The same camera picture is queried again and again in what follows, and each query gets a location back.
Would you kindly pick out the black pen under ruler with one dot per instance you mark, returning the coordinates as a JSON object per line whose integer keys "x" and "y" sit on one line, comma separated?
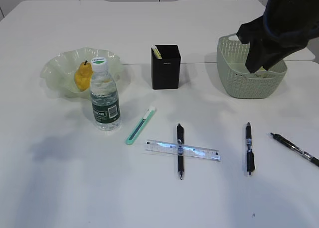
{"x": 180, "y": 141}

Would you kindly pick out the teal utility knife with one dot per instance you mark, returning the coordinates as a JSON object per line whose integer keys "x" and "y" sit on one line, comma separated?
{"x": 140, "y": 126}

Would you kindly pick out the yellow white waste paper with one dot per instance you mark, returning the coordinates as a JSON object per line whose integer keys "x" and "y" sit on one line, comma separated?
{"x": 263, "y": 73}

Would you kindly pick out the clear plastic ruler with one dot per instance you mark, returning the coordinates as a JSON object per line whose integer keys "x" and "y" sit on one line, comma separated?
{"x": 188, "y": 151}

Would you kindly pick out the black pen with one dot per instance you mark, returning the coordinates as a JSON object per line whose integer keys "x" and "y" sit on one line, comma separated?
{"x": 180, "y": 141}
{"x": 295, "y": 148}
{"x": 250, "y": 165}

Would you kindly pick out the black square pen holder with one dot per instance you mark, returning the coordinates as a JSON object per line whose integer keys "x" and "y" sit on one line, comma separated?
{"x": 165, "y": 70}

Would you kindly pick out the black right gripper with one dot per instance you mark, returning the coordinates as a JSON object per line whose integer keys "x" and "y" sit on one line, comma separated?
{"x": 267, "y": 49}

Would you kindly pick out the green plastic woven basket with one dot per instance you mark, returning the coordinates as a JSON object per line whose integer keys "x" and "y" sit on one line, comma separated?
{"x": 237, "y": 81}

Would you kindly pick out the yellow pear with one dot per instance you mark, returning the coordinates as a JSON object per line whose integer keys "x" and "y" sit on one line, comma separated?
{"x": 83, "y": 75}

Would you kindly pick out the blue black right robot arm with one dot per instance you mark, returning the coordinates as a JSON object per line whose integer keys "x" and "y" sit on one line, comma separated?
{"x": 285, "y": 27}

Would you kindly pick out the yellow utility knife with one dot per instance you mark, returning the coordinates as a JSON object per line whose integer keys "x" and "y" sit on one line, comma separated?
{"x": 156, "y": 52}

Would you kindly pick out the clear water bottle green label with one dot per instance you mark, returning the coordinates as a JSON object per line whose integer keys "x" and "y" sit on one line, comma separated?
{"x": 104, "y": 96}

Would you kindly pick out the pale green wavy glass plate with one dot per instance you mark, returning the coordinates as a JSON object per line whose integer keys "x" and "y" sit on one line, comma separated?
{"x": 58, "y": 72}

